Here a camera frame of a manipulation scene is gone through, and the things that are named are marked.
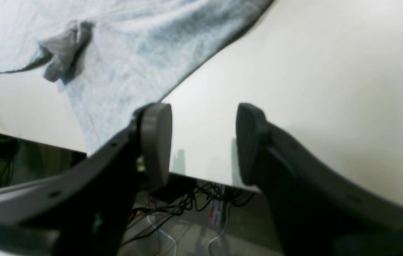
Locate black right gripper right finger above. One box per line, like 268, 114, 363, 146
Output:
236, 103, 403, 256

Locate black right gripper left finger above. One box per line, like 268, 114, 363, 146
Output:
0, 103, 173, 256

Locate grey T-shirt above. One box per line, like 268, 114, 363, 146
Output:
0, 0, 271, 155

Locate black tangled floor cables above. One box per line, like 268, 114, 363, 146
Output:
120, 180, 259, 249

